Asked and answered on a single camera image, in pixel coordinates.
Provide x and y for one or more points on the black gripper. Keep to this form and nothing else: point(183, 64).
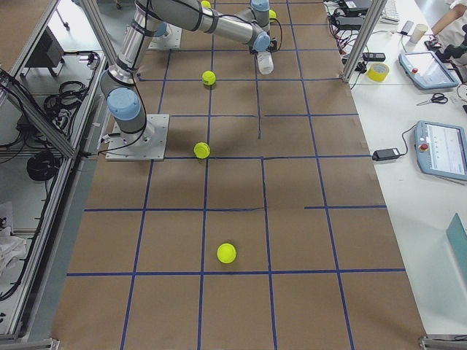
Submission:
point(256, 52)

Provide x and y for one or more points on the white blue tennis ball can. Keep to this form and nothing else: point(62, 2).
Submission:
point(265, 62)

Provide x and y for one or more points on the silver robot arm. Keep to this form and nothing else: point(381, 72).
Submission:
point(159, 20)

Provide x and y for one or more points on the tennis ball with Wilson print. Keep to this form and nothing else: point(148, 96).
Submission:
point(208, 78)

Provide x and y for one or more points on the tennis ball centre of table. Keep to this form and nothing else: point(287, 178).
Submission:
point(201, 150)

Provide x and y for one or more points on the tennis ball Roland Garros print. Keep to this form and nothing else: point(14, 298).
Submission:
point(226, 253)

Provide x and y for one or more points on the yellow tape roll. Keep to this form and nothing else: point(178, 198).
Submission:
point(378, 72)

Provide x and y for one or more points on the paper cup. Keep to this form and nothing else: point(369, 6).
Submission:
point(418, 33)

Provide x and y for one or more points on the far teach pendant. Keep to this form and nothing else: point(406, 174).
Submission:
point(426, 71)

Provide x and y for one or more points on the teach pendant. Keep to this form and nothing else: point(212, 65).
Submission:
point(426, 71)
point(441, 149)

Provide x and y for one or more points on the black power adapter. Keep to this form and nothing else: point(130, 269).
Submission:
point(386, 154)

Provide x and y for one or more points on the black scissors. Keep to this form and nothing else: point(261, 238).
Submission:
point(436, 98)

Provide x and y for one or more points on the near teach pendant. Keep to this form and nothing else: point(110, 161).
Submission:
point(441, 149)

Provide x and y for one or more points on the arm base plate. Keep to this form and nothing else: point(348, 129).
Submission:
point(170, 40)
point(150, 146)

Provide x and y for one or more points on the aluminium frame post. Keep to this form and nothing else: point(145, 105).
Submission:
point(371, 19)

